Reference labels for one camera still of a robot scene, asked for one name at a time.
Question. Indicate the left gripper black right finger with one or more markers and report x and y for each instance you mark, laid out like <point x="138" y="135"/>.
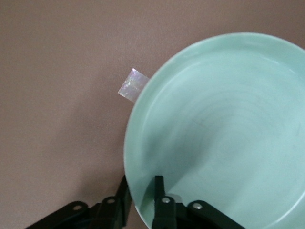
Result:
<point x="166" y="214"/>

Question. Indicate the clear tape piece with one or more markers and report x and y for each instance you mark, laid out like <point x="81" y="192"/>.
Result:
<point x="131" y="86"/>

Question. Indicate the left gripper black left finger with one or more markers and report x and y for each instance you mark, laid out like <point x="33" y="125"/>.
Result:
<point x="107" y="214"/>

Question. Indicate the brown table cover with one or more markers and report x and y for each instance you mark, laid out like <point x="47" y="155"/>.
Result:
<point x="59" y="71"/>

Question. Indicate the pale green plate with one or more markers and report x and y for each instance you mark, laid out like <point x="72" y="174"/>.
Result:
<point x="226" y="131"/>

